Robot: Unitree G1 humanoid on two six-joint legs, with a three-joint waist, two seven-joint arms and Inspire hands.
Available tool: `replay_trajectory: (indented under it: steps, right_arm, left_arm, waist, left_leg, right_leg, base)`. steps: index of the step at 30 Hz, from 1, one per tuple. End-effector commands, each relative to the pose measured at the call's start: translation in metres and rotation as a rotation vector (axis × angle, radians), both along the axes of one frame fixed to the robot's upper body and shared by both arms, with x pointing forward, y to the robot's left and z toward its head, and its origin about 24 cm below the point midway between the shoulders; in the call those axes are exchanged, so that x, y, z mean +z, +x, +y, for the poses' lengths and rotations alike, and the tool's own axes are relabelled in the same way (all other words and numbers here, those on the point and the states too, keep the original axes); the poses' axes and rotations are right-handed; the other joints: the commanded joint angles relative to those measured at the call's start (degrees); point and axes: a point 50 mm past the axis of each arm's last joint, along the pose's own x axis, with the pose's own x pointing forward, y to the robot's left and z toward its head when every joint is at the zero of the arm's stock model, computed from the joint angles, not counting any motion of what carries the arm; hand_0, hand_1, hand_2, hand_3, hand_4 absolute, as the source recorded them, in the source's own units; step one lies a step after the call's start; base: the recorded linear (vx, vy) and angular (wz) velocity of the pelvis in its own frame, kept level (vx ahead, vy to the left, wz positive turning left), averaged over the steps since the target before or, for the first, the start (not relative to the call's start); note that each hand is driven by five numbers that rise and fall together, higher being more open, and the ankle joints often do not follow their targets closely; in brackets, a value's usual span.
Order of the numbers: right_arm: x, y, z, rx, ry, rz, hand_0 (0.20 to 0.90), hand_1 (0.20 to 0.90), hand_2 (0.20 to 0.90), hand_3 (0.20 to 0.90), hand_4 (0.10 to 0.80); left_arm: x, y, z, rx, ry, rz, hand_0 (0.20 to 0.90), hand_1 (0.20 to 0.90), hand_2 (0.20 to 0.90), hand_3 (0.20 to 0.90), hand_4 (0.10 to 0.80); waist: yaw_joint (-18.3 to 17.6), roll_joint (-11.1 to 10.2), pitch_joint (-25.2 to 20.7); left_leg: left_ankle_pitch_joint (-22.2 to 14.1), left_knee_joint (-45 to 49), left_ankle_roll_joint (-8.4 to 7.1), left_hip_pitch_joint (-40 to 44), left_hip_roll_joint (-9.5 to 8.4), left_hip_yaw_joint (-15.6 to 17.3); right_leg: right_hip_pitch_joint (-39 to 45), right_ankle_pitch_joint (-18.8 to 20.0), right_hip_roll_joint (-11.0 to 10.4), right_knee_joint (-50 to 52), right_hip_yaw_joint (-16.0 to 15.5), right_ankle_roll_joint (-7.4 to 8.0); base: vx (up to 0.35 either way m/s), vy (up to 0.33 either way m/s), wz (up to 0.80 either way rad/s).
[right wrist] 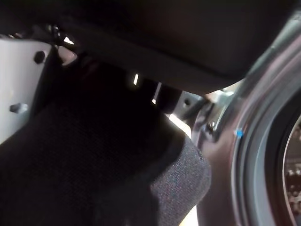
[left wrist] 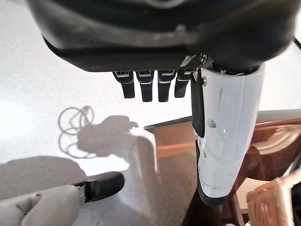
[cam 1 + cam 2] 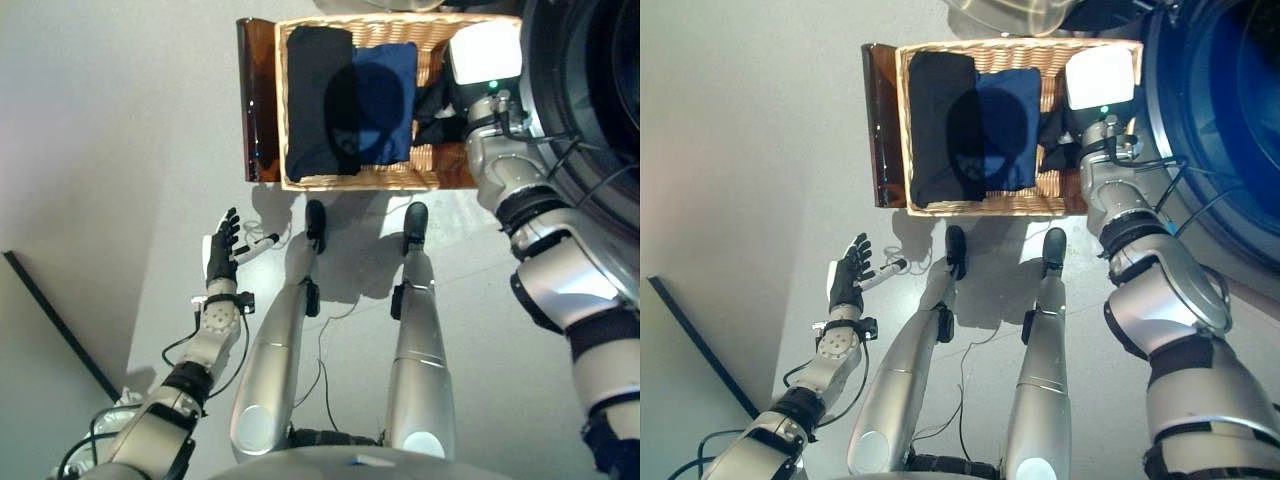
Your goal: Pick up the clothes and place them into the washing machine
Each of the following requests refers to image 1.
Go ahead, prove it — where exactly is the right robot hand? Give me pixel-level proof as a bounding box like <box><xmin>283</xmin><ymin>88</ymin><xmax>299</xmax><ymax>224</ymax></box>
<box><xmin>0</xmin><ymin>0</ymin><xmax>301</xmax><ymax>145</ymax></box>

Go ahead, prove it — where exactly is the small black garment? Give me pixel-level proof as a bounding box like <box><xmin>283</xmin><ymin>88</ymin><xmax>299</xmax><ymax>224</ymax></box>
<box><xmin>0</xmin><ymin>60</ymin><xmax>213</xmax><ymax>226</ymax></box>

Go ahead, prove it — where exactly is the grey washing machine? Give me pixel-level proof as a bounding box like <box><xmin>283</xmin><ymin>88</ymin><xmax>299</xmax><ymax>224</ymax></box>
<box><xmin>168</xmin><ymin>0</ymin><xmax>301</xmax><ymax>226</ymax></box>

